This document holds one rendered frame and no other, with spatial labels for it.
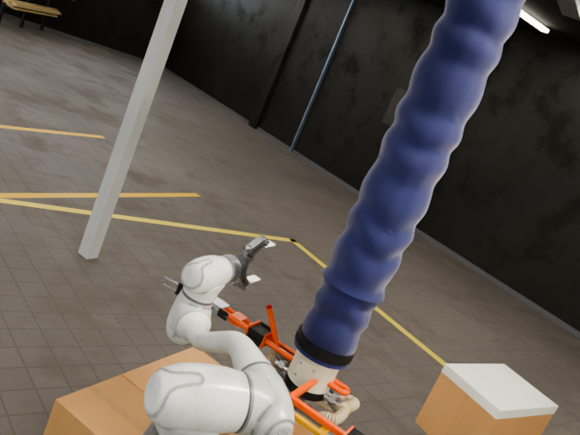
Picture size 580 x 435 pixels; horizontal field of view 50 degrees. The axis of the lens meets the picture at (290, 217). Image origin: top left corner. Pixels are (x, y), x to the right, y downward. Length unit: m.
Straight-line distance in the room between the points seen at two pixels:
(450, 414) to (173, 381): 2.55
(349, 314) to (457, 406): 1.59
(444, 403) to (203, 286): 2.18
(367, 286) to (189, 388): 0.99
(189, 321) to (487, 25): 1.24
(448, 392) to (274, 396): 2.37
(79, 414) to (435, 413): 1.91
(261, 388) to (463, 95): 1.13
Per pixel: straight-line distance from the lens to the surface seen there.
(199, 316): 1.86
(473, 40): 2.04
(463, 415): 3.64
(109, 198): 5.34
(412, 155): 2.04
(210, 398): 1.31
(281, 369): 2.43
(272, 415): 1.36
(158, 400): 1.30
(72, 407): 2.93
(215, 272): 1.81
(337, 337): 2.21
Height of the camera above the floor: 2.28
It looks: 14 degrees down
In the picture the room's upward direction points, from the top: 23 degrees clockwise
